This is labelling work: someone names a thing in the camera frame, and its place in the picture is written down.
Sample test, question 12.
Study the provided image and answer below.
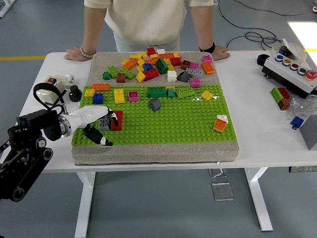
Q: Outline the person's left hand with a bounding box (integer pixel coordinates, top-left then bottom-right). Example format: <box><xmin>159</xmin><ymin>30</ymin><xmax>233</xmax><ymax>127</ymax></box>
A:
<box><xmin>211</xmin><ymin>46</ymin><xmax>231</xmax><ymax>61</ymax></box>

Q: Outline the person's right hand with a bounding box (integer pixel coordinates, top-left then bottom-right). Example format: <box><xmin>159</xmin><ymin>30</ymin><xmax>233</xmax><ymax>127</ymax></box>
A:
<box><xmin>63</xmin><ymin>47</ymin><xmax>86</xmax><ymax>61</ymax></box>

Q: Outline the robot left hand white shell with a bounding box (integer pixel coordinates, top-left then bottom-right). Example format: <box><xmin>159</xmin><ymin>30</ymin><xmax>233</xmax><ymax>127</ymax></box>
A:
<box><xmin>68</xmin><ymin>106</ymin><xmax>119</xmax><ymax>147</ymax></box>

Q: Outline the grey eight-stud brick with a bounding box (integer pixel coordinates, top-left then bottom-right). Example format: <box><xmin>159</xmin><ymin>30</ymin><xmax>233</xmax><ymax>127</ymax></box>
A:
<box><xmin>185</xmin><ymin>67</ymin><xmax>204</xmax><ymax>79</ymax></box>
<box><xmin>98</xmin><ymin>116</ymin><xmax>111</xmax><ymax>131</ymax></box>

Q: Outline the green studded baseplate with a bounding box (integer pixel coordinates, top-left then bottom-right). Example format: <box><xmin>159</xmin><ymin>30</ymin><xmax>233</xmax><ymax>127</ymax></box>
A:
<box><xmin>71</xmin><ymin>84</ymin><xmax>238</xmax><ymax>146</ymax></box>

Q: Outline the lime green eight-stud brick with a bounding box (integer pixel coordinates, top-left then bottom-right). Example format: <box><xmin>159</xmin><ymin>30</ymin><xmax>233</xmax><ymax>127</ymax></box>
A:
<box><xmin>118</xmin><ymin>68</ymin><xmax>136</xmax><ymax>80</ymax></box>
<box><xmin>106</xmin><ymin>65</ymin><xmax>122</xmax><ymax>79</ymax></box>
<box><xmin>270</xmin><ymin>87</ymin><xmax>283</xmax><ymax>104</ymax></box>

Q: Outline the dark grey sloped brick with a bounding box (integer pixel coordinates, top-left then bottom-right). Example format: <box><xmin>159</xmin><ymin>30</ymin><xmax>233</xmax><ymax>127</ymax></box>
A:
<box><xmin>148</xmin><ymin>97</ymin><xmax>161</xmax><ymax>112</ymax></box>
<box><xmin>177</xmin><ymin>71</ymin><xmax>191</xmax><ymax>82</ymax></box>

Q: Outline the lime green flat plate brick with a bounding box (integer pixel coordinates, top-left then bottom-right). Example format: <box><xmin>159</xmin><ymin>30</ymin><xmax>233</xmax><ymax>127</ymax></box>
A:
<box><xmin>175</xmin><ymin>87</ymin><xmax>196</xmax><ymax>100</ymax></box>

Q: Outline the dark green eight-stud brick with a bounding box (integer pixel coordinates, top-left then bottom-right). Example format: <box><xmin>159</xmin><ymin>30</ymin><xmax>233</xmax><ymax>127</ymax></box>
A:
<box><xmin>155</xmin><ymin>57</ymin><xmax>170</xmax><ymax>74</ymax></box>
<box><xmin>147</xmin><ymin>86</ymin><xmax>167</xmax><ymax>98</ymax></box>

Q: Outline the orange four-stud brick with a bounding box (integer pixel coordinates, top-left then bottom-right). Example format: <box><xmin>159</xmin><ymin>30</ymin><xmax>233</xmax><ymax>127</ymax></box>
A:
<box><xmin>212</xmin><ymin>119</ymin><xmax>227</xmax><ymax>133</ymax></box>

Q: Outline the red building brick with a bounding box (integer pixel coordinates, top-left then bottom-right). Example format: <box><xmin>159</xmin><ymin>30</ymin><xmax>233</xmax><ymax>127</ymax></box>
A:
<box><xmin>277</xmin><ymin>87</ymin><xmax>291</xmax><ymax>100</ymax></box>

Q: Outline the black wristband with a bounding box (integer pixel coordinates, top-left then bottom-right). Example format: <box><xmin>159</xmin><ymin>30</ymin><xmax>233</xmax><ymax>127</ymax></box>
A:
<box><xmin>199</xmin><ymin>42</ymin><xmax>216</xmax><ymax>53</ymax></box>

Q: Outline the black gear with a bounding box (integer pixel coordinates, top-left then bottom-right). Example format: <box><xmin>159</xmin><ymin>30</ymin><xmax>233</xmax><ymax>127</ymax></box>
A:
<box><xmin>68</xmin><ymin>84</ymin><xmax>83</xmax><ymax>102</ymax></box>

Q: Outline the white bulb-shaped part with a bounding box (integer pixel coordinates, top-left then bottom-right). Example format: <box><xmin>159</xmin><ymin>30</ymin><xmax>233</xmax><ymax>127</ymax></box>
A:
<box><xmin>64</xmin><ymin>73</ymin><xmax>75</xmax><ymax>87</ymax></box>

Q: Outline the white push-button control box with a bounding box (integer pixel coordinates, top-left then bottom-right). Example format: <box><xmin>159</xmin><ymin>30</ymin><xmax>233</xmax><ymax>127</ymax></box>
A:
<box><xmin>262</xmin><ymin>53</ymin><xmax>317</xmax><ymax>100</ymax></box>

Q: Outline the grey-brown cushion mat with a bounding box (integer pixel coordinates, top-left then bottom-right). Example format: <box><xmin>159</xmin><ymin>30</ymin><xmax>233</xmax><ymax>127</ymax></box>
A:
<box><xmin>71</xmin><ymin>51</ymin><xmax>240</xmax><ymax>166</ymax></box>

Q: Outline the round translucent lidded container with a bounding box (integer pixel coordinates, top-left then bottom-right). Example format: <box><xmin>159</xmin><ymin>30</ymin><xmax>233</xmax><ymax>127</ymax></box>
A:
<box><xmin>271</xmin><ymin>38</ymin><xmax>308</xmax><ymax>62</ymax></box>

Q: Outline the person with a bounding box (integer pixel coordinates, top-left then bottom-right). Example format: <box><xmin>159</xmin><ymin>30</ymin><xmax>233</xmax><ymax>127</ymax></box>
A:
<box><xmin>84</xmin><ymin>0</ymin><xmax>214</xmax><ymax>52</ymax></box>

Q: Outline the white table leg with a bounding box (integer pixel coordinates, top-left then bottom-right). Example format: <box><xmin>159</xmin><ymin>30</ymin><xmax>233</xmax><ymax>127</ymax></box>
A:
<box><xmin>244</xmin><ymin>167</ymin><xmax>273</xmax><ymax>233</ymax></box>
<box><xmin>74</xmin><ymin>171</ymin><xmax>97</xmax><ymax>238</ymax></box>

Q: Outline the clear plastic bag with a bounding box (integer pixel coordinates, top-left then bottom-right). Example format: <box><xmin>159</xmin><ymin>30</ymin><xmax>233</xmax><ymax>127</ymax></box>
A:
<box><xmin>288</xmin><ymin>95</ymin><xmax>317</xmax><ymax>117</ymax></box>

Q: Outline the clear floor socket cover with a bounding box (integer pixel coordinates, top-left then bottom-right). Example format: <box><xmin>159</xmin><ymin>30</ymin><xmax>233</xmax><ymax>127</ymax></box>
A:
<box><xmin>211</xmin><ymin>182</ymin><xmax>235</xmax><ymax>201</ymax></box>
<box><xmin>209</xmin><ymin>168</ymin><xmax>230</xmax><ymax>178</ymax></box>

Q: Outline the grey box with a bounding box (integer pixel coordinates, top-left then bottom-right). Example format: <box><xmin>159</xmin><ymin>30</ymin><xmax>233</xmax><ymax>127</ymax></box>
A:
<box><xmin>299</xmin><ymin>114</ymin><xmax>317</xmax><ymax>151</ymax></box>

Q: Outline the under-table control panel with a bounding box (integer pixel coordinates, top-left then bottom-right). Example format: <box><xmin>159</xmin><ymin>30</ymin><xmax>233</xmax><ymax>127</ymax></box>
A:
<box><xmin>288</xmin><ymin>165</ymin><xmax>317</xmax><ymax>174</ymax></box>

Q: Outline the bead bracelet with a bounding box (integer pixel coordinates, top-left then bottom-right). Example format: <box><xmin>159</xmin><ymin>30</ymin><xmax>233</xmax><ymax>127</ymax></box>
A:
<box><xmin>79</xmin><ymin>45</ymin><xmax>97</xmax><ymax>59</ymax></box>

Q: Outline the cream switch box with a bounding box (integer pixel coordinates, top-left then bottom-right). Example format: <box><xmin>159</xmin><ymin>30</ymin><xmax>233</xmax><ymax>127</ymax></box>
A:
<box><xmin>37</xmin><ymin>75</ymin><xmax>67</xmax><ymax>104</ymax></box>

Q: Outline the black ring roll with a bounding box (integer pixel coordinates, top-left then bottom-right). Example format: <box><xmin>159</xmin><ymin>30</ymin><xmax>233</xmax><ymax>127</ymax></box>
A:
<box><xmin>257</xmin><ymin>54</ymin><xmax>272</xmax><ymax>67</ymax></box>

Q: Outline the white furniture frame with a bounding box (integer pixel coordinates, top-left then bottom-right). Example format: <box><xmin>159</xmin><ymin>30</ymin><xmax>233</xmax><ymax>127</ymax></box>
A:
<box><xmin>0</xmin><ymin>0</ymin><xmax>13</xmax><ymax>18</ymax></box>

